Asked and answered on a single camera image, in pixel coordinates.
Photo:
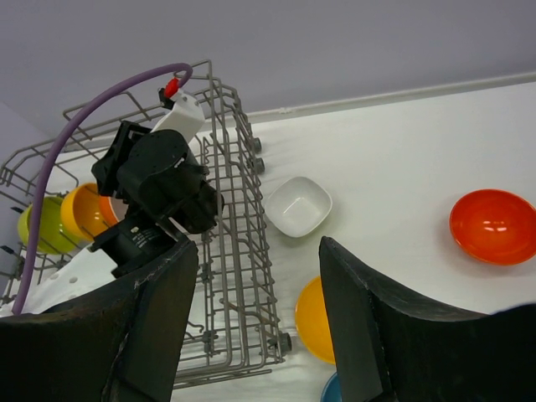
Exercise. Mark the grey wire dish rack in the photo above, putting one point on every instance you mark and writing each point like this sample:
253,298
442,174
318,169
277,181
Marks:
233,330

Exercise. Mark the orange-red bowl far right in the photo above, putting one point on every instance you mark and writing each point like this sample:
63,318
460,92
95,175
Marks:
494,226

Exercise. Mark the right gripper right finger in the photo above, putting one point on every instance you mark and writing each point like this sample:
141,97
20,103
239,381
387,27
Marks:
392,343

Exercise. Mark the lime green bowl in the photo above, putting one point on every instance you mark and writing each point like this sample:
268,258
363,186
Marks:
54,238

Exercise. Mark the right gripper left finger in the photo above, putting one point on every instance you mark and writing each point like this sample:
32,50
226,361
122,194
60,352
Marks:
120,342

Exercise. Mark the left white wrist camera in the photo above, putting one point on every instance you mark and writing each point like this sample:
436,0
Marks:
185,115

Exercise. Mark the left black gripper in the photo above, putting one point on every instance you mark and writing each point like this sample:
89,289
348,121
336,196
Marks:
159,174

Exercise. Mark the yellow bowl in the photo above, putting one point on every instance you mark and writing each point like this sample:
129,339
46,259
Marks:
79,211
311,322

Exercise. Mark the blue bowl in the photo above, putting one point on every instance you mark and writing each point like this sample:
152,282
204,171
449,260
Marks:
332,390

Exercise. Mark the square white bowl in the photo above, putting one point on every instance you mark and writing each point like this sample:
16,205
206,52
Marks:
298,206

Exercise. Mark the round white bowl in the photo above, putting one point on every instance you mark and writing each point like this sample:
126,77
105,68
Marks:
113,210

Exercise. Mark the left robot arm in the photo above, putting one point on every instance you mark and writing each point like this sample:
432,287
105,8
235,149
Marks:
121,249

